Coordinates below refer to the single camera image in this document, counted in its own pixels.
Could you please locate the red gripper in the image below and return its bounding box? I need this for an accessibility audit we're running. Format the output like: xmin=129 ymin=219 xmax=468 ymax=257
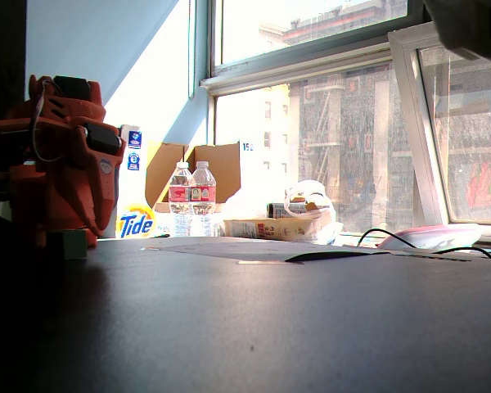
xmin=60 ymin=116 xmax=126 ymax=247

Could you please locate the green cube with ring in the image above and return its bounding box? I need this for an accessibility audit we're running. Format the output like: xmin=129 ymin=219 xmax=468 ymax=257
xmin=62 ymin=228 xmax=88 ymax=260

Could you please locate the white numbered grid paper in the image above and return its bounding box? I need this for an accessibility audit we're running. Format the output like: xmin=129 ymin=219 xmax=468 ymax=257
xmin=144 ymin=238 xmax=390 ymax=264

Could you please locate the Tide detergent box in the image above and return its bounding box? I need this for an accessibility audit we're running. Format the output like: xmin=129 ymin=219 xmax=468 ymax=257
xmin=115 ymin=124 xmax=161 ymax=240

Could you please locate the clear water bottle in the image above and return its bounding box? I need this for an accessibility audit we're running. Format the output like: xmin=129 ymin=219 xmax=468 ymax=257
xmin=191 ymin=160 xmax=218 ymax=238
xmin=168 ymin=160 xmax=196 ymax=238

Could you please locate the brown cardboard box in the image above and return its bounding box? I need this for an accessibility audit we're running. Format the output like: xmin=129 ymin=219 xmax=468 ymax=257
xmin=144 ymin=141 xmax=242 ymax=215

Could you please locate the printed cardboard carton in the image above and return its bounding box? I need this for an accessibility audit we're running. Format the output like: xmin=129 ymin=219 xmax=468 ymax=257
xmin=223 ymin=215 xmax=341 ymax=246

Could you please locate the printed wrapped package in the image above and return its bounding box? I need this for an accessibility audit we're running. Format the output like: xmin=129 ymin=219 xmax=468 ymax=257
xmin=267 ymin=201 xmax=309 ymax=219

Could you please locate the clear plastic bag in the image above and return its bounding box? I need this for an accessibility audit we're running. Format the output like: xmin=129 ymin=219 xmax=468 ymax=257
xmin=283 ymin=179 xmax=337 ymax=230

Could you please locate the white open window sash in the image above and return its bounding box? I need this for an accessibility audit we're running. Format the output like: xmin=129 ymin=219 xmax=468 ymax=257
xmin=387 ymin=20 xmax=491 ymax=243

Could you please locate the pink pencil case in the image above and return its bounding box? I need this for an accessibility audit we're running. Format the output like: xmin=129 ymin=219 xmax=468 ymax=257
xmin=376 ymin=223 xmax=483 ymax=251

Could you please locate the dark blurred overhanging object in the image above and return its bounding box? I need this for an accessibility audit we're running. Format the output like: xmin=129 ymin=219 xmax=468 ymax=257
xmin=422 ymin=0 xmax=491 ymax=66

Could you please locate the white robot servo wire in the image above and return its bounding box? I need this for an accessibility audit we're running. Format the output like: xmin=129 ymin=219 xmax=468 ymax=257
xmin=29 ymin=79 xmax=67 ymax=164

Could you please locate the window frame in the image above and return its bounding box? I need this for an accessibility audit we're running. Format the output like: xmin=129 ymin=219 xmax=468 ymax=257
xmin=187 ymin=0 xmax=491 ymax=246

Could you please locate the black power cord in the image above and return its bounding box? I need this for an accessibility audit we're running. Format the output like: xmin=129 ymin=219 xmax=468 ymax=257
xmin=356 ymin=228 xmax=491 ymax=260

